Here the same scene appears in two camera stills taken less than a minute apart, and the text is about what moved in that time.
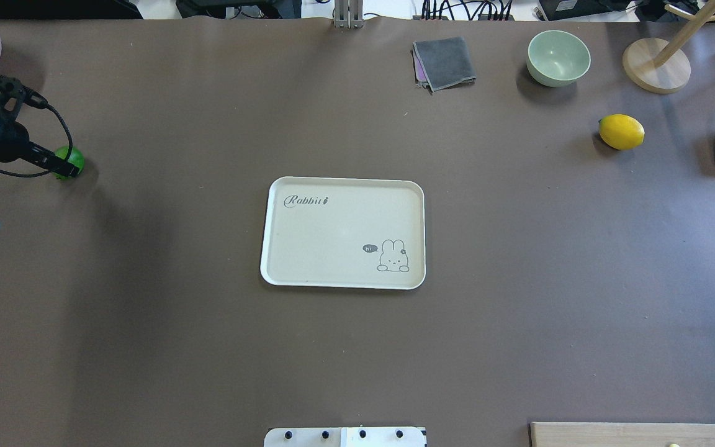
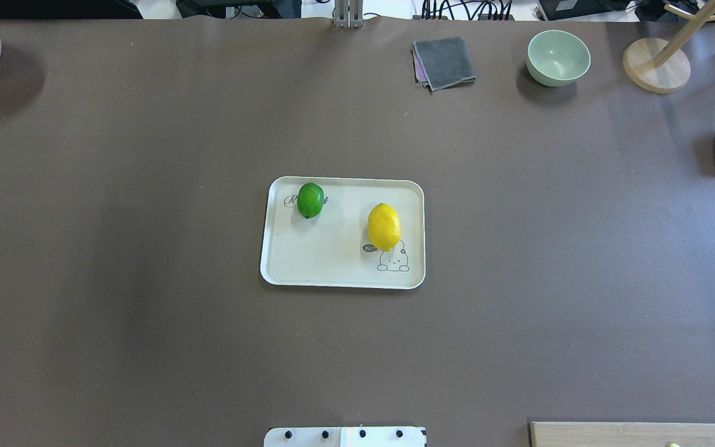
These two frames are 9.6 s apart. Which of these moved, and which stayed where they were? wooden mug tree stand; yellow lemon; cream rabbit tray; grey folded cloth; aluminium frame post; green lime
Moved: yellow lemon; green lime
Stayed: grey folded cloth; aluminium frame post; wooden mug tree stand; cream rabbit tray
